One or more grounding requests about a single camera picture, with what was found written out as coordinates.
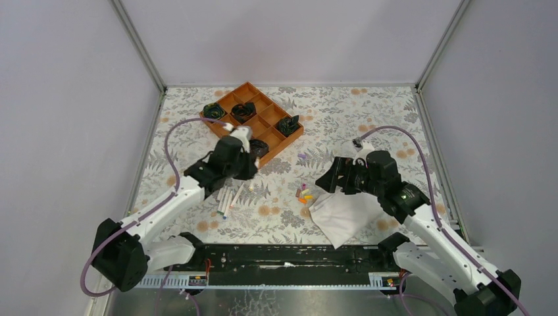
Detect white marker pen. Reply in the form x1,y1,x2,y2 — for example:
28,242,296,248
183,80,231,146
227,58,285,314
217,188,226,201

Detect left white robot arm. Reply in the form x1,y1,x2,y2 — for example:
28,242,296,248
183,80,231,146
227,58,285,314
88,131,257,292

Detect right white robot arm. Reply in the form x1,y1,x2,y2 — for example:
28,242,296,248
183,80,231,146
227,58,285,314
315,150,521,315

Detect dark blue rolled tie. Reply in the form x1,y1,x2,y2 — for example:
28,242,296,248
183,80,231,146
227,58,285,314
249,138,269,159

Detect white marker blue end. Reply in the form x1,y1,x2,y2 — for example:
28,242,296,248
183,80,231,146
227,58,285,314
222,189,232,220

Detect orange wooden compartment tray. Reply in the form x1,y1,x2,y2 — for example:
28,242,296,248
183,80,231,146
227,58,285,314
206,82,304,166

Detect green patterned rolled tie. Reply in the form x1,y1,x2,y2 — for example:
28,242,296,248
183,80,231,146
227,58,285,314
202,102,227,120

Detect white marker green end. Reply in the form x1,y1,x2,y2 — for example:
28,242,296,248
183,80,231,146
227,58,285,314
217,188,230,217

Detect white folded cloth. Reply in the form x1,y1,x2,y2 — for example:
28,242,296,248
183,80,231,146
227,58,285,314
309,192,384,249

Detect dark green rolled tie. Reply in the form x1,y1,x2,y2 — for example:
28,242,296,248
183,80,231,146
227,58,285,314
275,115,299,137

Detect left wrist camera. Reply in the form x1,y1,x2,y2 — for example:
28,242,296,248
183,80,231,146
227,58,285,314
222,123,253,142

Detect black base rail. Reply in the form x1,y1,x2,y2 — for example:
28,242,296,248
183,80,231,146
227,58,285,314
172,244,401,288

